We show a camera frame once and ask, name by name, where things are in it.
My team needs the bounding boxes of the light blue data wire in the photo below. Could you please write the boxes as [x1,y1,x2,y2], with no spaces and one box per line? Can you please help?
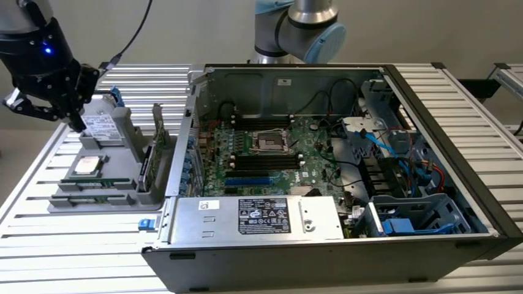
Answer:
[357,129,425,197]

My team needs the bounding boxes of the green RAM stick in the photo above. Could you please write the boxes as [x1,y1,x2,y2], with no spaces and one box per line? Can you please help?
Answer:
[60,178,136,189]

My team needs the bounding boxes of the black RAM slot bank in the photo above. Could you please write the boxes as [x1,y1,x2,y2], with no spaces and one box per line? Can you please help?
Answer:
[228,153,306,172]
[232,113,296,130]

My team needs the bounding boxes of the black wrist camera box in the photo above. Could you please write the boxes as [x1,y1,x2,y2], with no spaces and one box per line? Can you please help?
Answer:
[78,63,101,104]

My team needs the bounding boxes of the green motherboard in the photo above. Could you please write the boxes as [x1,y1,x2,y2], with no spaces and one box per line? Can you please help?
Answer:
[194,115,362,212]

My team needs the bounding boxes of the green graphics card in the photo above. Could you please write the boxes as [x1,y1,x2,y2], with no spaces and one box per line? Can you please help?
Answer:
[137,103,172,193]

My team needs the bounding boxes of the black camera cable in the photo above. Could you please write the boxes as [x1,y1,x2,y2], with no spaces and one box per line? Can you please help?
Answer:
[97,0,154,72]

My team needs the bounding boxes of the silver chipset heatsink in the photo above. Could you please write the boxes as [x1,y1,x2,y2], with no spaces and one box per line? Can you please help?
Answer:
[289,186,317,197]

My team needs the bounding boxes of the short black looped wire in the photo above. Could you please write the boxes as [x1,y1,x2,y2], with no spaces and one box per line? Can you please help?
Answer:
[217,100,238,121]

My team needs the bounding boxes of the silver disk drive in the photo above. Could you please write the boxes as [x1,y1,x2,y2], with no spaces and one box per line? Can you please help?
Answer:
[80,114,124,142]

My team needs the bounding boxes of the blue plastic clip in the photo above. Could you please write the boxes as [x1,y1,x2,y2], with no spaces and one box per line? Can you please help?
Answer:
[108,85,125,108]

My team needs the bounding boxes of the silver CPU chip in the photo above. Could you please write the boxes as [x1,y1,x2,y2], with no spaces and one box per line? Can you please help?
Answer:
[68,155,110,179]

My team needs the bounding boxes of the metal CPU socket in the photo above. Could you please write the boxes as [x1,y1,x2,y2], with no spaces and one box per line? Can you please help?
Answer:
[244,129,292,154]

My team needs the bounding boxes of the grey disk bay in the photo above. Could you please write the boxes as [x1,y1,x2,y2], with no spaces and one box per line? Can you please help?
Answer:
[366,192,489,239]

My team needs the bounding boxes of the black fan shroud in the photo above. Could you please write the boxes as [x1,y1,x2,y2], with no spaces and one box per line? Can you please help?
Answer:
[357,155,413,198]

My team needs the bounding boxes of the grey parts rack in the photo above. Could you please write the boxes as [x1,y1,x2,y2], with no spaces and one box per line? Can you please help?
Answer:
[45,91,177,214]

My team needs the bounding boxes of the red wire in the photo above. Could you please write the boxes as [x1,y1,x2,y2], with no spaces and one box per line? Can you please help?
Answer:
[424,160,449,186]

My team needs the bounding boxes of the black open PC case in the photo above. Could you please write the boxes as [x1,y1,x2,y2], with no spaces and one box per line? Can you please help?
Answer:
[140,62,523,294]

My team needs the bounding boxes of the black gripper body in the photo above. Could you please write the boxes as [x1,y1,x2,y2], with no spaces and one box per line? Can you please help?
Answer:
[0,17,85,115]

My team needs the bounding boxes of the blue expansion slot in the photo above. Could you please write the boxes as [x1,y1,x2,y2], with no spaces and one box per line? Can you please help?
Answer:
[224,176,273,187]

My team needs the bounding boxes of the silver power supply unit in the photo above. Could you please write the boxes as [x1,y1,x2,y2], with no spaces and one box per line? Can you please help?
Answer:
[165,195,344,244]

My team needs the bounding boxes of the black expansion slot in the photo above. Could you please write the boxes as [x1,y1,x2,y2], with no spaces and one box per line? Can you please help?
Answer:
[224,170,270,179]

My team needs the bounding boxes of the grey metal drive cage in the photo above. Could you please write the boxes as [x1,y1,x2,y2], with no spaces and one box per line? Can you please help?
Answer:
[341,78,420,151]

